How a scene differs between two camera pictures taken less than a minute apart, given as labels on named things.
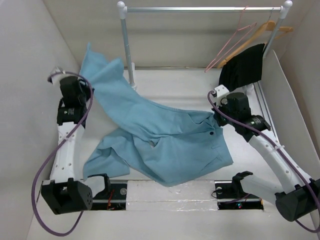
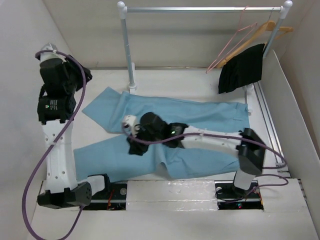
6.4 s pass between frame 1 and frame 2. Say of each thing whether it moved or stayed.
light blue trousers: moved
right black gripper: moved
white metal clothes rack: stayed
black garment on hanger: stayed
